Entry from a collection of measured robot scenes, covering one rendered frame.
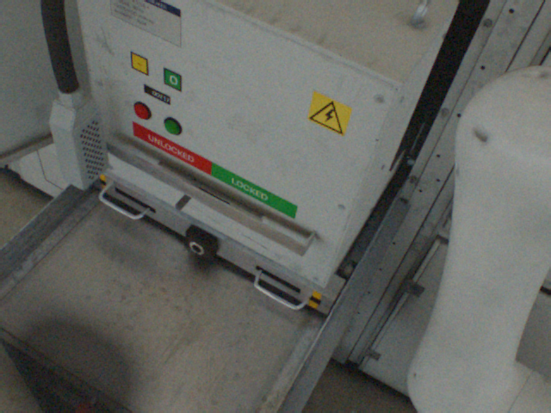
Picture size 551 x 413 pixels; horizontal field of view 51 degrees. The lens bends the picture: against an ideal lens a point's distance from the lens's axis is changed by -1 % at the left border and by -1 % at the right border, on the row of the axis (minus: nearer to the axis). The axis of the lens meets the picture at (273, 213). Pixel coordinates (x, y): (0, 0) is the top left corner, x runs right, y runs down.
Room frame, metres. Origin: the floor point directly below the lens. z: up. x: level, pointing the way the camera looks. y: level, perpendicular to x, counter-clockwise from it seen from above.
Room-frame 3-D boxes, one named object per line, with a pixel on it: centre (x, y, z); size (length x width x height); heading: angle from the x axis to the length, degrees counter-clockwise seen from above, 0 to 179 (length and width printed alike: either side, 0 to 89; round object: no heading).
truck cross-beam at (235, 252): (0.64, 0.11, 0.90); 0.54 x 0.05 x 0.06; 70
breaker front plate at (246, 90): (0.63, 0.11, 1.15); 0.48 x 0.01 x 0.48; 70
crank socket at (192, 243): (0.60, 0.12, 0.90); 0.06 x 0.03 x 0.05; 70
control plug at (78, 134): (0.63, 0.34, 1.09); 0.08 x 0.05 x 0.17; 160
